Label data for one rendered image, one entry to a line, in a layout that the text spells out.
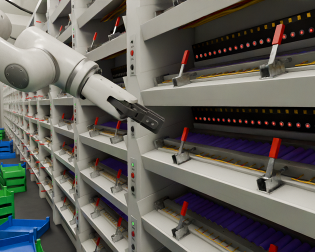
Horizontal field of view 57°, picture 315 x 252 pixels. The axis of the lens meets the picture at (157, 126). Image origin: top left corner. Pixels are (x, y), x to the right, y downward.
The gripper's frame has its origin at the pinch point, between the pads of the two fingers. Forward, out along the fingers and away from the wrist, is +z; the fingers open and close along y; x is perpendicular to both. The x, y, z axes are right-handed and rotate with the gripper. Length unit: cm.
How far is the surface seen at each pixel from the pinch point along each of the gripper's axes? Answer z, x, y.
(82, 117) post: -33, -29, -84
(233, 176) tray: 19.3, -0.5, 3.2
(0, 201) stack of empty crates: -67, -126, -132
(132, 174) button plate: 2.6, -21.4, -27.3
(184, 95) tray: 2.9, 8.1, -7.5
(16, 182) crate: -89, -154, -210
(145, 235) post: 15.9, -34.9, -24.2
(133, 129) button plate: -4.4, -9.2, -27.9
